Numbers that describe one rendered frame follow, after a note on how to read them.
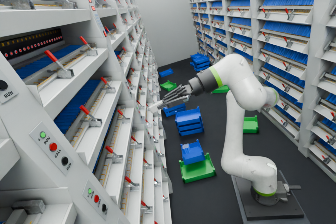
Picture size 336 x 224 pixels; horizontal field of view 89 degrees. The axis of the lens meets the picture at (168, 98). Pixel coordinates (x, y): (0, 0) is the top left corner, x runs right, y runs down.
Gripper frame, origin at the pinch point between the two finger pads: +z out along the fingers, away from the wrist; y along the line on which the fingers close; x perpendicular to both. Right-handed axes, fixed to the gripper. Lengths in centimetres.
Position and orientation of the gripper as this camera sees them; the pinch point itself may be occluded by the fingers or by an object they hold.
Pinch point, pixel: (157, 106)
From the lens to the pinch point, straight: 73.8
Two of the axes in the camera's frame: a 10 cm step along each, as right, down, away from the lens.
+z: -8.8, 4.5, 1.5
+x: -4.7, -7.6, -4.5
